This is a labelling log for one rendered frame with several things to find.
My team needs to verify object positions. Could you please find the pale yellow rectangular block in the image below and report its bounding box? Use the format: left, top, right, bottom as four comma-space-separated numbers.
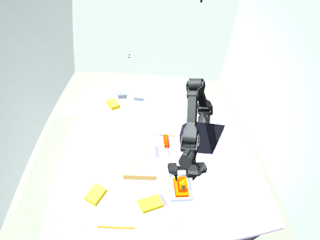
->
137, 194, 164, 214
106, 98, 120, 111
84, 183, 107, 206

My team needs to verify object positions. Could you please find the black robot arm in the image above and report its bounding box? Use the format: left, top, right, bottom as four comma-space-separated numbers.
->
178, 78, 213, 179

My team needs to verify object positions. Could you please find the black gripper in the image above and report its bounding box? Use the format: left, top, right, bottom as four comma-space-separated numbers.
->
167, 158, 207, 181

